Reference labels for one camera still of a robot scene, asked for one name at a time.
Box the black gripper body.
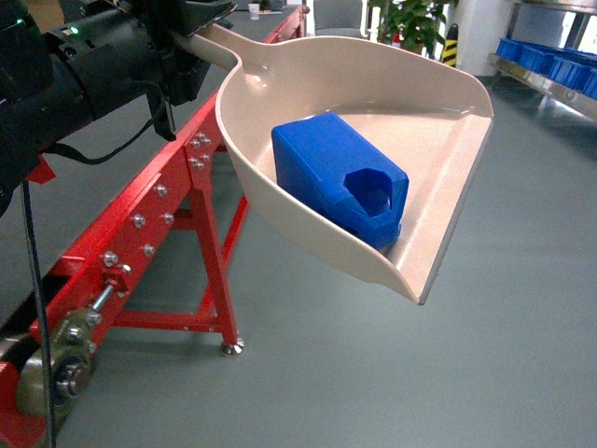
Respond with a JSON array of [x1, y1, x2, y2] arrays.
[[132, 0, 233, 105]]

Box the blue plastic part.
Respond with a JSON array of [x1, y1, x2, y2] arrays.
[[271, 112, 410, 249]]

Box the beige plastic dustpan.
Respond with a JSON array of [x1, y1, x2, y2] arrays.
[[179, 25, 493, 304]]

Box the metal roller shelf rack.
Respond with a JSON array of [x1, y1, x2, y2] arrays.
[[488, 1, 596, 119]]

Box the white paper cup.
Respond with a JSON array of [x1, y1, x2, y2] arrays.
[[248, 3, 260, 21]]

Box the grey office chair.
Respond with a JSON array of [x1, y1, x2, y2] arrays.
[[312, 0, 366, 38]]

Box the green potted plant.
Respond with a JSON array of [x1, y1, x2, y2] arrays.
[[368, 0, 460, 55]]

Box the yellow black bollard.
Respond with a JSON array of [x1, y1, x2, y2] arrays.
[[440, 23, 459, 68]]

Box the black cable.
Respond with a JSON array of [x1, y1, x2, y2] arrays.
[[18, 81, 178, 448]]

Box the red conveyor frame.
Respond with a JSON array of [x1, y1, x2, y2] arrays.
[[0, 4, 312, 448]]

